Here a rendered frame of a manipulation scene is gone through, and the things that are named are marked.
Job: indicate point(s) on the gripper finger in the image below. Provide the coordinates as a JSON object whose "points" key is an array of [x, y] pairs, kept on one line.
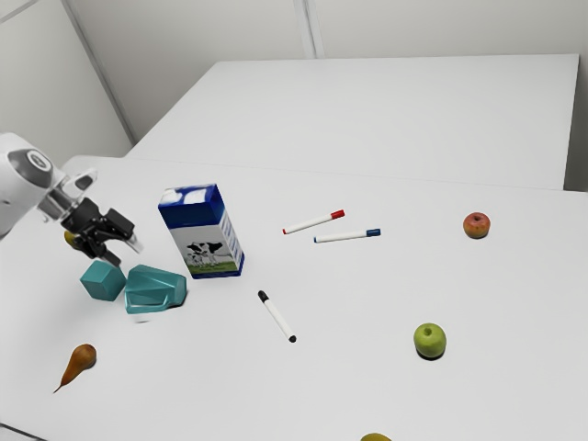
{"points": [[134, 242], [109, 256]]}

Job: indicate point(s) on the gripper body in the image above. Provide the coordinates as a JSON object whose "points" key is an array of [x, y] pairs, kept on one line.
{"points": [[92, 222]]}

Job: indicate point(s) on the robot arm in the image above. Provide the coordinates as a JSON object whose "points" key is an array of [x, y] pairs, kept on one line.
{"points": [[20, 184]]}

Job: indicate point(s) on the teal faceted mug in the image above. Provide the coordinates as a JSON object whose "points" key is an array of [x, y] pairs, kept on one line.
{"points": [[154, 287]]}

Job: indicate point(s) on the teal cube block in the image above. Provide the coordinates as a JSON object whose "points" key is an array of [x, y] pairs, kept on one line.
{"points": [[102, 280]]}

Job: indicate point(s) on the small yellow-green fruit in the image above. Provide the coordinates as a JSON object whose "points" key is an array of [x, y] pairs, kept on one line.
{"points": [[70, 239]]}

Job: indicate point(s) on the blue white milk carton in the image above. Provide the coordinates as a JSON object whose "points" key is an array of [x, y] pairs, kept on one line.
{"points": [[202, 239]]}

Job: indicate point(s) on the brown pear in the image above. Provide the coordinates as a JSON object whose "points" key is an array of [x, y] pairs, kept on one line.
{"points": [[79, 363]]}

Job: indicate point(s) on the white pen black cap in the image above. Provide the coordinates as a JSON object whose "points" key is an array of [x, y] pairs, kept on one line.
{"points": [[277, 317]]}

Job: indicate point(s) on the white pen red cap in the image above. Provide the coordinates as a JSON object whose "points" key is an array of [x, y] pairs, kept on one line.
{"points": [[312, 222]]}

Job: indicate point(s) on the white pen blue cap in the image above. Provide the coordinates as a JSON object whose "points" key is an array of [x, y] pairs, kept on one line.
{"points": [[344, 235]]}

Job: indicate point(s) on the green apple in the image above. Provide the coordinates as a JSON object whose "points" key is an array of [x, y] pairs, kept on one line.
{"points": [[429, 340]]}

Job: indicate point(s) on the red apple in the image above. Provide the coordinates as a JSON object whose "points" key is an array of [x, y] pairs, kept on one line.
{"points": [[477, 225]]}

